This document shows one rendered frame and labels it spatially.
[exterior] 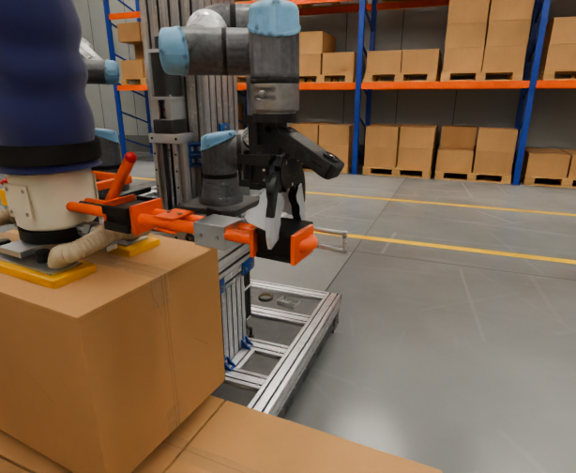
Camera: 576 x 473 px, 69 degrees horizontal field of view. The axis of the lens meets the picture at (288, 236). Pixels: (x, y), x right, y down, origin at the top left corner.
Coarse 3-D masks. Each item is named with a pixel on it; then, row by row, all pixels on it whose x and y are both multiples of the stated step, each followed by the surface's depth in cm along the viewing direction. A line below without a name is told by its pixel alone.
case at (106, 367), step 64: (192, 256) 99; (0, 320) 85; (64, 320) 74; (128, 320) 82; (192, 320) 101; (0, 384) 93; (64, 384) 80; (128, 384) 85; (192, 384) 104; (64, 448) 88; (128, 448) 87
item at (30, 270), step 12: (0, 240) 95; (0, 252) 95; (36, 252) 88; (48, 252) 89; (0, 264) 90; (12, 264) 90; (24, 264) 89; (36, 264) 89; (72, 264) 89; (84, 264) 90; (24, 276) 86; (36, 276) 84; (48, 276) 84; (60, 276) 84; (72, 276) 85; (84, 276) 88
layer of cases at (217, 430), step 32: (192, 416) 116; (224, 416) 116; (256, 416) 116; (0, 448) 106; (160, 448) 106; (192, 448) 106; (224, 448) 106; (256, 448) 106; (288, 448) 106; (320, 448) 106; (352, 448) 106
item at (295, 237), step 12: (252, 228) 69; (288, 228) 69; (300, 228) 69; (312, 228) 71; (252, 240) 69; (264, 240) 70; (288, 240) 67; (300, 240) 67; (252, 252) 70; (264, 252) 70; (276, 252) 69; (288, 252) 68
